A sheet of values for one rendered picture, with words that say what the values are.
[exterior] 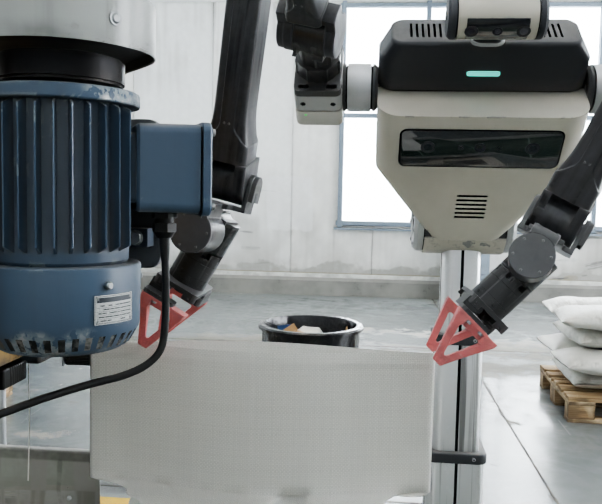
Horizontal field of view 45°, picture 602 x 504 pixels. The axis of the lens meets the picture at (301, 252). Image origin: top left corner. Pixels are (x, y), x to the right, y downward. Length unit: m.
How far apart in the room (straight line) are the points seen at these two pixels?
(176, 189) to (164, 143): 0.05
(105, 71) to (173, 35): 8.82
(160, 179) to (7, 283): 0.17
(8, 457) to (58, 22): 1.06
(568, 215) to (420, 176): 0.47
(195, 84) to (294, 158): 1.53
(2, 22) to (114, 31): 0.09
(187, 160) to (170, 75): 8.75
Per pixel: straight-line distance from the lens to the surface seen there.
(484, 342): 0.98
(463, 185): 1.46
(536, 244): 0.95
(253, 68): 0.97
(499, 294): 1.02
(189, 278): 1.03
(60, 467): 1.54
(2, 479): 1.60
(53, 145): 0.68
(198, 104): 9.33
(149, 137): 0.72
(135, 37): 0.71
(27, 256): 0.70
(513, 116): 1.38
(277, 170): 9.10
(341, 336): 3.17
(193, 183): 0.72
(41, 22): 0.68
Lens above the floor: 1.24
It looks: 4 degrees down
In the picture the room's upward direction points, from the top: 1 degrees clockwise
